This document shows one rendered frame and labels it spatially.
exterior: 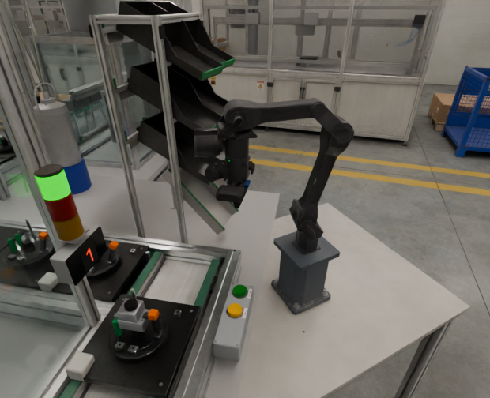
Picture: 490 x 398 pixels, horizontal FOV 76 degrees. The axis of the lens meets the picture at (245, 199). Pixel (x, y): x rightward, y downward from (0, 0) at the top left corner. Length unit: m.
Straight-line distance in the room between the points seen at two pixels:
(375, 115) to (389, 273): 3.74
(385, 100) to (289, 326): 4.07
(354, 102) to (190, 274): 4.02
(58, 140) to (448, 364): 2.32
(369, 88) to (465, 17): 4.93
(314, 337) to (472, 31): 8.86
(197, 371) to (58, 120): 1.26
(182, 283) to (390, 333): 0.65
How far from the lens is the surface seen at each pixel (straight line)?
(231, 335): 0.88
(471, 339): 2.44
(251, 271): 1.17
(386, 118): 4.87
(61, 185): 0.70
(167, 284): 1.08
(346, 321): 1.08
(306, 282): 0.99
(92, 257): 0.81
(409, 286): 1.26
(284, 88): 4.84
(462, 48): 9.46
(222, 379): 0.94
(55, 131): 1.71
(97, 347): 0.92
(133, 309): 0.81
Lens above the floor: 1.68
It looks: 32 degrees down
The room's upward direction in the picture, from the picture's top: straight up
